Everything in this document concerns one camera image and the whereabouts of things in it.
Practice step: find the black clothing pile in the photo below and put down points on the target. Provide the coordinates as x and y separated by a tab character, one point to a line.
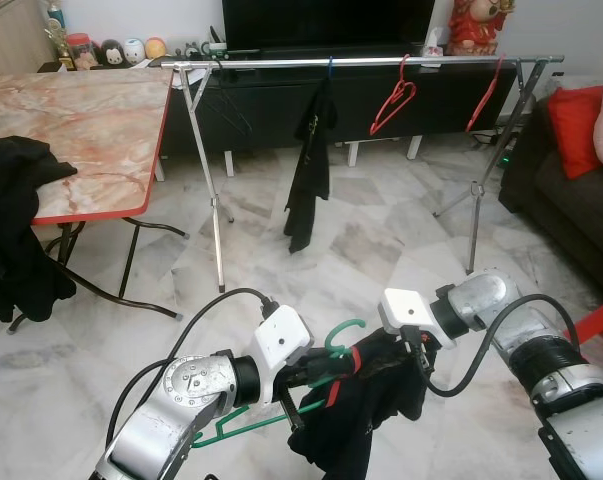
11	230

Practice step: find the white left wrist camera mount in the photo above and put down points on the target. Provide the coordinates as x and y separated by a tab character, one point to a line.
281	340

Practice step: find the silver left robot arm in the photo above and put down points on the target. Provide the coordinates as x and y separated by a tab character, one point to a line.
181	390

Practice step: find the red gold figurine statue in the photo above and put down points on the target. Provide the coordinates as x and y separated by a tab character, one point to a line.
478	30

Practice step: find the red plastic hanger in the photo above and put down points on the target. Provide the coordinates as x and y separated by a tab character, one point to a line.
484	100
406	92

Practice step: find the wooden sideboard cabinet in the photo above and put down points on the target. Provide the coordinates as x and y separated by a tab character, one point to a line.
11	40

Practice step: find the red cushion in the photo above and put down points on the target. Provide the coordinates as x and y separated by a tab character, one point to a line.
576	130

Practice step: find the silver metal clothes rack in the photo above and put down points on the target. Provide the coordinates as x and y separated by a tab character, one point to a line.
281	62

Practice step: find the black tv console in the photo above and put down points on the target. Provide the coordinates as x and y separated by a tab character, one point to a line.
281	110

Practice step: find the dark brown sofa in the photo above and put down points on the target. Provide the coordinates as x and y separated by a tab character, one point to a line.
571	220

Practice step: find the black t-shirt with green logo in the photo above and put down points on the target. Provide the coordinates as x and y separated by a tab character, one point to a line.
306	180

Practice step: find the red plastic stool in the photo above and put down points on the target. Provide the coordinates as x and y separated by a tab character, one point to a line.
601	318

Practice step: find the orange round figurine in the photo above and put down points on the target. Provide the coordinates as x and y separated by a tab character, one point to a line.
155	48

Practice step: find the navy garment with red trim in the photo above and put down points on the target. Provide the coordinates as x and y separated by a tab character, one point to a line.
361	430

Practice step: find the green plastic hanger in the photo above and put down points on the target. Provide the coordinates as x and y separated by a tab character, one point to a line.
262	423

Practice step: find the glass jar with red lid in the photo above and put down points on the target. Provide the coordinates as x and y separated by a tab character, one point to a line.
78	52

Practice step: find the black flat television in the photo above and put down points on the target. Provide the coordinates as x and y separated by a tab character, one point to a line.
331	22

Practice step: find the blue plastic hanger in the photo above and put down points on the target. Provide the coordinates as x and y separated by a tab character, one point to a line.
330	70

